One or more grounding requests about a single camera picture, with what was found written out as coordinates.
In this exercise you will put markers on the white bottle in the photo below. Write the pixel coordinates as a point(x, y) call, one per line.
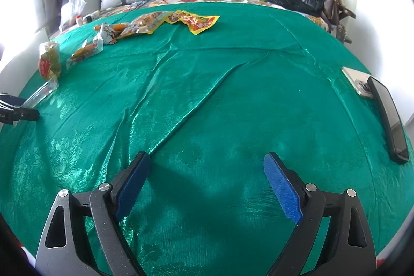
point(92, 16)

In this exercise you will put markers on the clear plastic snack packet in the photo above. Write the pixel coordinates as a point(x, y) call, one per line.
point(42, 91)

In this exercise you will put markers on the corn sausage clear packet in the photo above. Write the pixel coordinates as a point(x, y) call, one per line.
point(83, 52)

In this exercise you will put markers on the yellow red snack packet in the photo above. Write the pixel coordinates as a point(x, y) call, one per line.
point(202, 23)

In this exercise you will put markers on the brown bag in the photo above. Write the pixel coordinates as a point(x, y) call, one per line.
point(333, 9)

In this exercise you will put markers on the large yellow snack packet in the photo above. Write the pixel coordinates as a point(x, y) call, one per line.
point(145, 23)

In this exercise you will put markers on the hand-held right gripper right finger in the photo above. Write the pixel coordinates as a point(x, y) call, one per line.
point(284, 188)

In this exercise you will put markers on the olive green snack packet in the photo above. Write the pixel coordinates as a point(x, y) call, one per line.
point(50, 57)

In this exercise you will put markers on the green bedspread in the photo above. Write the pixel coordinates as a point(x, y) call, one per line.
point(207, 85)

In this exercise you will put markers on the clear plastic bag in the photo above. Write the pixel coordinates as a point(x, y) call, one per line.
point(72, 7)

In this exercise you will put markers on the beige flat case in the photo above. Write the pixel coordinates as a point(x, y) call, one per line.
point(357, 78)

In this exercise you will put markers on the white printed snack packet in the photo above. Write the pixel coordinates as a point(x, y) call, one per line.
point(105, 33)

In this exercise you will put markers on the orange cap bottle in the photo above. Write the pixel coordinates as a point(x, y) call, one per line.
point(78, 20)

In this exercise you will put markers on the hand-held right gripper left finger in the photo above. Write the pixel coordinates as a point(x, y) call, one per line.
point(134, 188)

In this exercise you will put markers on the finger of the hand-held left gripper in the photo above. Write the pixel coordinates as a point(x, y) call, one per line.
point(28, 114)

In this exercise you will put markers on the small yellow snack packet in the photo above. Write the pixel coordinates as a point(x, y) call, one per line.
point(176, 16)

